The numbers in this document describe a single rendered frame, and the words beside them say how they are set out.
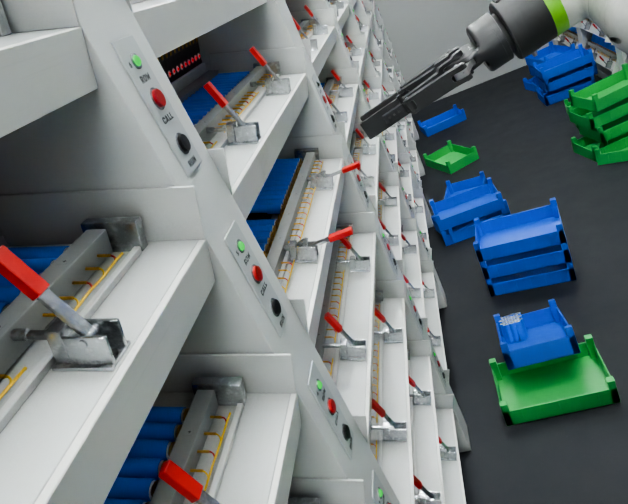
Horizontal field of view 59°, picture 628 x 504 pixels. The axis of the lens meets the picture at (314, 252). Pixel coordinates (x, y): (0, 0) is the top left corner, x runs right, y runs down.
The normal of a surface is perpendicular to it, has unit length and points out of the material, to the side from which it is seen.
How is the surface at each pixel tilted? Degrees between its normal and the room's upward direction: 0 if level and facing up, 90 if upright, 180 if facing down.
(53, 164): 90
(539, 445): 0
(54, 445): 19
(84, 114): 90
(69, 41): 109
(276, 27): 90
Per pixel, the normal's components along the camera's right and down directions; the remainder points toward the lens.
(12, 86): 0.99, -0.03
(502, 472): -0.41, -0.82
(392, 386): -0.10, -0.87
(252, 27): -0.11, 0.49
